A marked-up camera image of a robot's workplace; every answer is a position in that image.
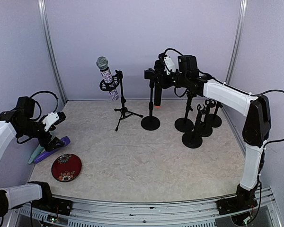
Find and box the teal microphone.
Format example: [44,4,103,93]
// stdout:
[27,145,44,164]

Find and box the right aluminium frame post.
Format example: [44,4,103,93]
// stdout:
[223,0,248,85]

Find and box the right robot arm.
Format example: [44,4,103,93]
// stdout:
[154,52,271,210]

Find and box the black stand of orange microphone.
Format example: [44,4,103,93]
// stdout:
[206,102,222,128]

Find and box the left aluminium frame post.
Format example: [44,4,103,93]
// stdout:
[37,0,68,105]

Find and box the red floral plate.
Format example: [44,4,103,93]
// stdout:
[51,154,82,183]

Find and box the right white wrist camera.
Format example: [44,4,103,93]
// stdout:
[163,56,176,75]

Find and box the glitter silver-head microphone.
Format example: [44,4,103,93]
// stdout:
[96,56,119,101]

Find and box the front aluminium rail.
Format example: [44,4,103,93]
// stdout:
[7,188,283,227]

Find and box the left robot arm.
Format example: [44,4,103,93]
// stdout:
[0,96,70,217]

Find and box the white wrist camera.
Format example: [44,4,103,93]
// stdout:
[41,112,59,131]
[163,56,176,75]

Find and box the black microphone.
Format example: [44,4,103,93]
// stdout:
[153,60,165,109]

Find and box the black tripod stand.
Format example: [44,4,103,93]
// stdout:
[113,70,143,131]

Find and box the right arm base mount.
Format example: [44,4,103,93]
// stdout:
[216,196,258,215]

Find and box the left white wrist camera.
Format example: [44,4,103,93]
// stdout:
[41,112,59,131]

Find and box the black stand of purple microphone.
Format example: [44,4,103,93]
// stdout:
[174,91,196,132]

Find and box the black stand of teal microphone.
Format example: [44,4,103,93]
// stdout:
[182,104,205,148]

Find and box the purple-head microphone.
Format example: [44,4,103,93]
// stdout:
[33,136,71,164]

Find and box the aluminium frame post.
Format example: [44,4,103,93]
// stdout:
[37,0,68,105]
[223,0,248,85]

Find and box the black stand of pink microphone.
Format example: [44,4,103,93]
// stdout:
[197,99,216,137]

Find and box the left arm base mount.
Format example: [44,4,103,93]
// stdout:
[32,197,73,216]

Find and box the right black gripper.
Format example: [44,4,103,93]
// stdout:
[151,68,188,89]

